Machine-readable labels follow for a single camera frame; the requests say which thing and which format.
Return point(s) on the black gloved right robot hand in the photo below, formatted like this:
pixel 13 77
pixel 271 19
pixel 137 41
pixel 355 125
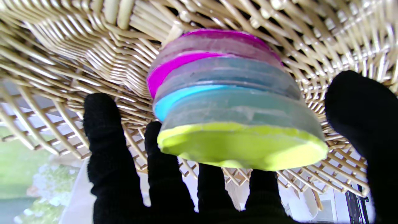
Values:
pixel 115 174

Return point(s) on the yellow culture dish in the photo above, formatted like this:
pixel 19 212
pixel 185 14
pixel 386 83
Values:
pixel 242 143

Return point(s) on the cyan culture dish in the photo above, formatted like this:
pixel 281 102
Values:
pixel 230 74

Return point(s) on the magenta culture dish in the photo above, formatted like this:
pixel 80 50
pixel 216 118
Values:
pixel 217 43

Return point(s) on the oval wicker basket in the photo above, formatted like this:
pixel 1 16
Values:
pixel 77 62

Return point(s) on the printed conservatory backdrop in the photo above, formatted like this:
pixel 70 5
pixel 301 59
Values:
pixel 21 174

